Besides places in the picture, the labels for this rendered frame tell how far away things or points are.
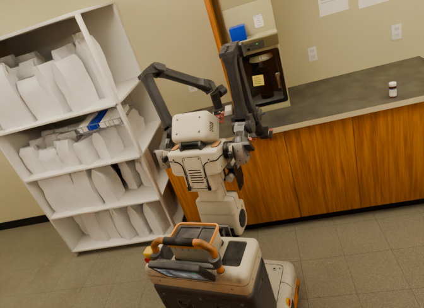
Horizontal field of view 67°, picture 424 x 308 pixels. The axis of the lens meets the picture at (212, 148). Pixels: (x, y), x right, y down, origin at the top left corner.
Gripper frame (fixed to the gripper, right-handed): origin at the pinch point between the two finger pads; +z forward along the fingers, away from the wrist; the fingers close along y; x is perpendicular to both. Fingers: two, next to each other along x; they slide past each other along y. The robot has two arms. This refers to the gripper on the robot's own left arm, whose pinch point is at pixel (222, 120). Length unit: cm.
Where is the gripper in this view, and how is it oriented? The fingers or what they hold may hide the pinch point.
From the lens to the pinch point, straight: 214.7
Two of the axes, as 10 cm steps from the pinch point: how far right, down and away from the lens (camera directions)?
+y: 0.9, -4.9, 8.7
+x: -9.6, 2.0, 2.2
